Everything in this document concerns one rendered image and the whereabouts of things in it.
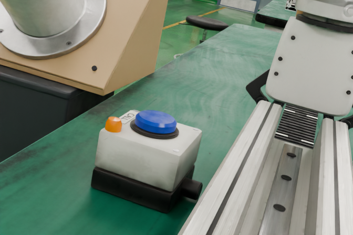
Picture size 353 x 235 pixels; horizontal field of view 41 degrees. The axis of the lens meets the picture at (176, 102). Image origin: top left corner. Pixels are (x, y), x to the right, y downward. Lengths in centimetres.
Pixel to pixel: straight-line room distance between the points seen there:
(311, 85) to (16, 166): 33
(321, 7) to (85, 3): 41
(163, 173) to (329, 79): 23
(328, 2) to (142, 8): 35
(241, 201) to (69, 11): 51
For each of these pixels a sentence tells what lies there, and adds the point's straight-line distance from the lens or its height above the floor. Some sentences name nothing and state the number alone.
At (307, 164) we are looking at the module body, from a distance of 51.
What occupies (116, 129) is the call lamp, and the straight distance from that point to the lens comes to 43.
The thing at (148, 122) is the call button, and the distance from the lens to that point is 43.
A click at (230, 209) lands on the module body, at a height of 86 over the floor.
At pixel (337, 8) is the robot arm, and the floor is 98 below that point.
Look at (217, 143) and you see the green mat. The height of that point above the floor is 78.
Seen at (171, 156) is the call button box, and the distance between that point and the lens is 41.
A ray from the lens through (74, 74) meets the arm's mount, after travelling 73.
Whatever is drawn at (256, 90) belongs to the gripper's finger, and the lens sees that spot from 58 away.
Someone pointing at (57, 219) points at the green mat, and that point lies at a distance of 41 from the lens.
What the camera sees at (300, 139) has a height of 81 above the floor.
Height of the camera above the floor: 100
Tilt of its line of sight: 17 degrees down
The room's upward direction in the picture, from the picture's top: 12 degrees clockwise
